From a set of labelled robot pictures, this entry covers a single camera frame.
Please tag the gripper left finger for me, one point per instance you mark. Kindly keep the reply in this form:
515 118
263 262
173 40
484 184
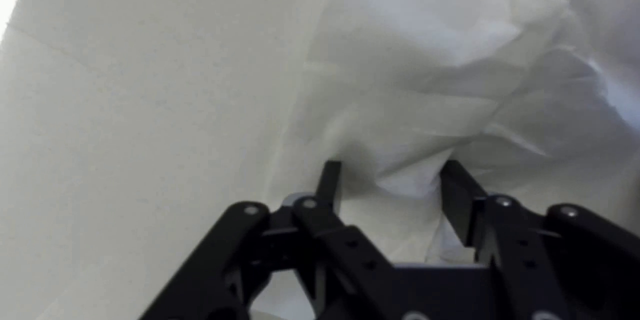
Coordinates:
320 240

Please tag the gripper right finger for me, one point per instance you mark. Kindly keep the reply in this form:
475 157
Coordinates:
520 250

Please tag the white napkin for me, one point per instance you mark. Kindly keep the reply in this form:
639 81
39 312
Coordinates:
450 84

